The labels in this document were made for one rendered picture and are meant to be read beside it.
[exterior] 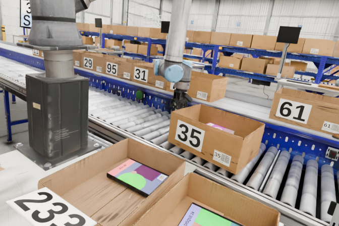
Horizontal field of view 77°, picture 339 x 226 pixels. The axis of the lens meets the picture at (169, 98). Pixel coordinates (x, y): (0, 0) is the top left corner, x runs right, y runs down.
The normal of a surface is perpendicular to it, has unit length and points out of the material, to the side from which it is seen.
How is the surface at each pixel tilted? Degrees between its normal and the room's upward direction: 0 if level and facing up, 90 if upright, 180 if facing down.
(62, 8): 90
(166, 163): 89
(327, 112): 91
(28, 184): 0
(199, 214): 0
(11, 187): 0
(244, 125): 90
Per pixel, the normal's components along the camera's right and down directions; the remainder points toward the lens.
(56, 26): 0.50, -0.06
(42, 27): 0.00, -0.04
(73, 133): 0.83, 0.23
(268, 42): -0.56, 0.15
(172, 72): 0.29, 0.38
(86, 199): 0.10, -0.97
